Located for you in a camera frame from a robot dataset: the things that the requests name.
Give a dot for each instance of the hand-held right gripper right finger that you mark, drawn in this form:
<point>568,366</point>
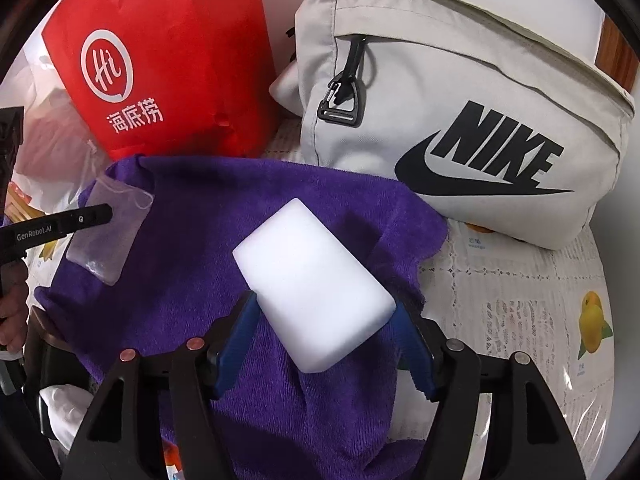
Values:
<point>412,350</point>

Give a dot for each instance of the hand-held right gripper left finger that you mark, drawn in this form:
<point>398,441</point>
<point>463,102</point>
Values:
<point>235,350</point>

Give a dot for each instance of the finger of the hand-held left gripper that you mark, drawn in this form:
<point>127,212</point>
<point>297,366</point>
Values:
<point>85,217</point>

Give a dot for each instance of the white sponge block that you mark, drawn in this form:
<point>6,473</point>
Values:
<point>310,280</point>

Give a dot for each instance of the person's left hand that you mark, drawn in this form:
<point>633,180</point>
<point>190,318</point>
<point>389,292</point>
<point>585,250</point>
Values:
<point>14,320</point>

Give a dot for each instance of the white plastic bag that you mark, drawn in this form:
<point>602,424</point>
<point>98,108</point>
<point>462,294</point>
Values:
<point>50,125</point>

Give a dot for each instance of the purple towel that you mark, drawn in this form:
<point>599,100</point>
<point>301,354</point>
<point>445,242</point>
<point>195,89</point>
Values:
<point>200,220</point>

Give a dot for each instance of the red paper bag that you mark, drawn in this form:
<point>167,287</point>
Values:
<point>175,60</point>

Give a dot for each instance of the beige fabric bag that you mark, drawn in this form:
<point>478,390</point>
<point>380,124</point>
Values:
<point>400,85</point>

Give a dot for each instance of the brown wooden frame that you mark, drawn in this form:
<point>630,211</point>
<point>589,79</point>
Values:
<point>617,55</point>

